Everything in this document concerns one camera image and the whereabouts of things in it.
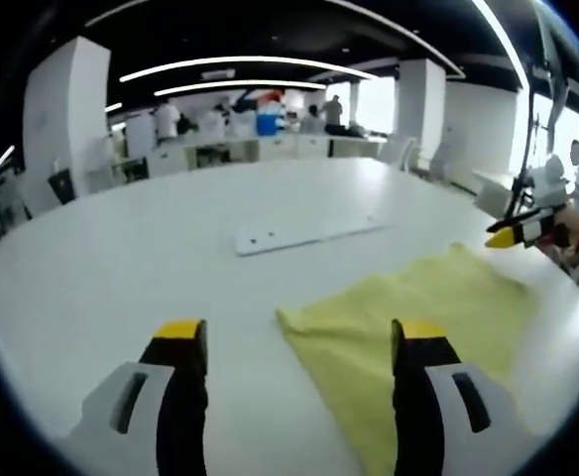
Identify white square pillar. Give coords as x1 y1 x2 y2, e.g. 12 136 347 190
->
398 58 448 170
21 37 112 199

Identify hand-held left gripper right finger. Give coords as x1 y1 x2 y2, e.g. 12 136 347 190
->
391 318 533 476

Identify white workbench row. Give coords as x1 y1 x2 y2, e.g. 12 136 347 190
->
115 131 390 178

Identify yellow garment blue grey sleeves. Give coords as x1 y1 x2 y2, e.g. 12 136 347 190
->
275 241 541 476

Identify white cabinet box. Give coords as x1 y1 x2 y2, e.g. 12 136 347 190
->
124 112 158 158

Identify white flat socket panel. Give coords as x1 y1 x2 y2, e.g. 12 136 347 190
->
233 213 395 258

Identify black floor bin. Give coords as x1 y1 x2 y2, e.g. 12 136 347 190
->
47 168 77 205

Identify person's right hand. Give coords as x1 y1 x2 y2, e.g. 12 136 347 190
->
552 202 579 253

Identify blue storage bin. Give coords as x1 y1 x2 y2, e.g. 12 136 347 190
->
255 109 277 136

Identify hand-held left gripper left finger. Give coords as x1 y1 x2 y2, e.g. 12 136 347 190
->
68 319 209 476

